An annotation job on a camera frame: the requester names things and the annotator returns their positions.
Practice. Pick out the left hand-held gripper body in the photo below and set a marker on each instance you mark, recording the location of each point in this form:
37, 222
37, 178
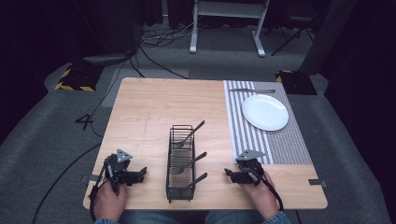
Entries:
115, 169

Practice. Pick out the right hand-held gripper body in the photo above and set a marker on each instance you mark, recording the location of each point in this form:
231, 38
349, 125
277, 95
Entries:
250, 169

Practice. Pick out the person's right hand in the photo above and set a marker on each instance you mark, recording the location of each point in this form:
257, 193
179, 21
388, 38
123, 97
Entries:
263, 197

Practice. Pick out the person's left hand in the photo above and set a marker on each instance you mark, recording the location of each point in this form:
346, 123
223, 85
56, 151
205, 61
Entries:
109, 202

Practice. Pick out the grey tape strip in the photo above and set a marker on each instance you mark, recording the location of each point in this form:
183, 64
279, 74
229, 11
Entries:
91, 178
317, 182

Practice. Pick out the grey striped placemat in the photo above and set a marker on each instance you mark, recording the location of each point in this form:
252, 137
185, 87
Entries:
289, 146

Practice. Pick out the white round plate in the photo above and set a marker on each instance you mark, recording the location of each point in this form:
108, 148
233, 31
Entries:
265, 112

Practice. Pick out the person's legs in jeans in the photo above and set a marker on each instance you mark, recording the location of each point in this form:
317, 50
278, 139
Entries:
193, 217

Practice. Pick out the black tripod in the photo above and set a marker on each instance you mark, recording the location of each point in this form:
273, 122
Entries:
291, 40

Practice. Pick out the dark cabinet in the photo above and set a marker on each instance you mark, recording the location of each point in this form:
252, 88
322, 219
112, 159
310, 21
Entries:
106, 28

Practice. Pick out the dark grey stand column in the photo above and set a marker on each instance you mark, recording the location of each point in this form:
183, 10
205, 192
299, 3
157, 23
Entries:
327, 37

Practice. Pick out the black yellow striped base plate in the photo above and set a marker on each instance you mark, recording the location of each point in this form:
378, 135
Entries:
79, 77
297, 82

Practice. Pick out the white metal desk frame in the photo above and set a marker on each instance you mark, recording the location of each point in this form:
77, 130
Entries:
229, 9

